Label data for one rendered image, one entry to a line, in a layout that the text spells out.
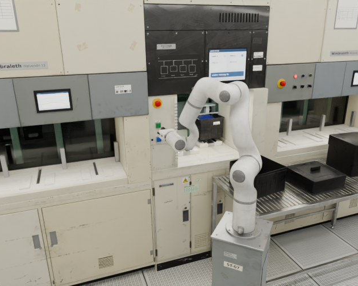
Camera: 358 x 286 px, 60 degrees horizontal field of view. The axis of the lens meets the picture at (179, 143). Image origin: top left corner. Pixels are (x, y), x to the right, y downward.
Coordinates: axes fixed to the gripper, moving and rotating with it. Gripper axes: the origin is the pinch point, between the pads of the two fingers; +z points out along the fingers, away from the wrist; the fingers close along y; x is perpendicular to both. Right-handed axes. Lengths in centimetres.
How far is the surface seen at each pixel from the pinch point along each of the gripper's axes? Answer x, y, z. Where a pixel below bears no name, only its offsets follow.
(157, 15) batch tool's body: 69, 2, 12
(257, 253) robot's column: -47, 25, -74
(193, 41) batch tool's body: 54, 26, 12
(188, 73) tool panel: 33.3, 22.3, 11.8
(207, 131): -19, 51, 44
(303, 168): -34, 97, -22
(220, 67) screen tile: 36, 45, 12
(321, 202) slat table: -44, 88, -50
